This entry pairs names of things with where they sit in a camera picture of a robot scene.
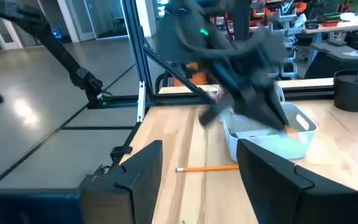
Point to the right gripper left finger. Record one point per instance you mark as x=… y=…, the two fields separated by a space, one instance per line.
x=135 y=186

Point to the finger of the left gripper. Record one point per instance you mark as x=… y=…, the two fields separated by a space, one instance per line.
x=266 y=112
x=216 y=113

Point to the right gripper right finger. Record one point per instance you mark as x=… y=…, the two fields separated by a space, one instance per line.
x=291 y=199

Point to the orange pencil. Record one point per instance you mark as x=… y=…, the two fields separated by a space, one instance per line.
x=207 y=169

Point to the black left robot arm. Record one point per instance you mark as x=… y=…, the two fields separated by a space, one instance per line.
x=182 y=25

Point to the black background robot arm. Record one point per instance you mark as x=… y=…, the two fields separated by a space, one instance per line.
x=57 y=53

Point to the light gray plastic bin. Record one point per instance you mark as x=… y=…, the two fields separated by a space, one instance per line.
x=280 y=93
x=291 y=146

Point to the orange object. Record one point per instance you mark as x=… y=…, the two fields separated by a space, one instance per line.
x=194 y=77

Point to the gray storage shelf rack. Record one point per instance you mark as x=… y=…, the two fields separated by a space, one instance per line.
x=287 y=18

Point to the wooden top desk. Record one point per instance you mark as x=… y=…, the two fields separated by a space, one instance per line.
x=337 y=46

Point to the stacked green red bowls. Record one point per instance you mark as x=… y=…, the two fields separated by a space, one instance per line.
x=330 y=19

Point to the white door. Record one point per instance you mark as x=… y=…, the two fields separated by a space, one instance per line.
x=6 y=34

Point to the black rail bracket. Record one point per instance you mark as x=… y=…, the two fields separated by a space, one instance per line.
x=121 y=151

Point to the silver frame bracket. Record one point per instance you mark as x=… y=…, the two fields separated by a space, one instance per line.
x=141 y=102

